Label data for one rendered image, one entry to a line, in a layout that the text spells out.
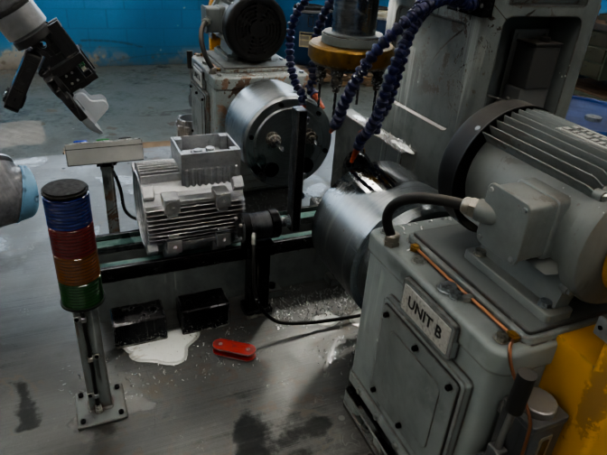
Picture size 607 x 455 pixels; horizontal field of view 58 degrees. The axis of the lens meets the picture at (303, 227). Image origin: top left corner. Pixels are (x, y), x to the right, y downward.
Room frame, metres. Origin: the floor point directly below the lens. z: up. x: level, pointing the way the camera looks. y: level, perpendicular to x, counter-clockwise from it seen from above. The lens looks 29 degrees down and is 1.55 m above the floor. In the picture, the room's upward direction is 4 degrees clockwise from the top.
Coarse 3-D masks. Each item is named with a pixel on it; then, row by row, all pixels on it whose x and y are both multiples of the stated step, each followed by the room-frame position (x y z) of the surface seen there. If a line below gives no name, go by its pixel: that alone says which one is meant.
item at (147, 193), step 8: (232, 176) 1.00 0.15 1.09; (240, 176) 1.01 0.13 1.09; (232, 184) 1.00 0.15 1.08; (240, 184) 0.99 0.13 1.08; (144, 192) 0.92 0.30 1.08; (152, 192) 0.92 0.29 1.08; (144, 200) 0.92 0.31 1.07; (152, 200) 0.93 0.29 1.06; (232, 240) 1.00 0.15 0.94; (152, 248) 0.92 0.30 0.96
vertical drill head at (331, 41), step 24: (336, 0) 1.15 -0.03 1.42; (360, 0) 1.13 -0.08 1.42; (336, 24) 1.15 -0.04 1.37; (360, 24) 1.13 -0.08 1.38; (312, 48) 1.13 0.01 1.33; (336, 48) 1.11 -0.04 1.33; (360, 48) 1.11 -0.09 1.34; (336, 72) 1.10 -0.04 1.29; (384, 72) 1.15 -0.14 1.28; (336, 96) 1.12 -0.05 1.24
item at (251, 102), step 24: (240, 96) 1.44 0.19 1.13; (264, 96) 1.37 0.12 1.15; (288, 96) 1.35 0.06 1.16; (240, 120) 1.35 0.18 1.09; (264, 120) 1.32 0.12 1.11; (288, 120) 1.34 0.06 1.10; (312, 120) 1.37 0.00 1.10; (240, 144) 1.31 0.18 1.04; (264, 144) 1.31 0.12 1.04; (288, 144) 1.34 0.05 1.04; (312, 144) 1.34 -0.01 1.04; (264, 168) 1.31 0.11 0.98; (288, 168) 1.34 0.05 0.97; (312, 168) 1.37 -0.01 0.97
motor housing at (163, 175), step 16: (160, 160) 1.03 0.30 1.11; (144, 176) 0.95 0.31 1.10; (160, 176) 0.96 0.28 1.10; (176, 176) 0.98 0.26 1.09; (160, 192) 0.94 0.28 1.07; (176, 192) 0.96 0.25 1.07; (192, 192) 0.97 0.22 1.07; (208, 192) 0.98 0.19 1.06; (240, 192) 1.00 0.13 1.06; (144, 208) 0.92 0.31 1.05; (160, 208) 0.92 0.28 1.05; (192, 208) 0.95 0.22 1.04; (208, 208) 0.95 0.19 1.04; (240, 208) 0.98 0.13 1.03; (144, 224) 1.02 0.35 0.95; (160, 224) 0.91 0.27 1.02; (176, 224) 0.92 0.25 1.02; (192, 224) 0.93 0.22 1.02; (208, 224) 0.95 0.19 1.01; (224, 224) 0.97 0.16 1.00; (144, 240) 0.98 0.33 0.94; (160, 240) 0.92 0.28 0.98; (192, 240) 0.94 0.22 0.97; (208, 240) 0.95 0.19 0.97
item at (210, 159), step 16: (176, 144) 1.02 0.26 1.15; (192, 144) 1.07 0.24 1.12; (208, 144) 1.09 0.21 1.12; (224, 144) 1.09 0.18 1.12; (176, 160) 1.01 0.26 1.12; (192, 160) 0.98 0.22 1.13; (208, 160) 0.99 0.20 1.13; (224, 160) 1.01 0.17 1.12; (240, 160) 1.02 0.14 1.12; (192, 176) 0.97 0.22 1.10; (208, 176) 0.99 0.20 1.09; (224, 176) 1.00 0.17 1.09
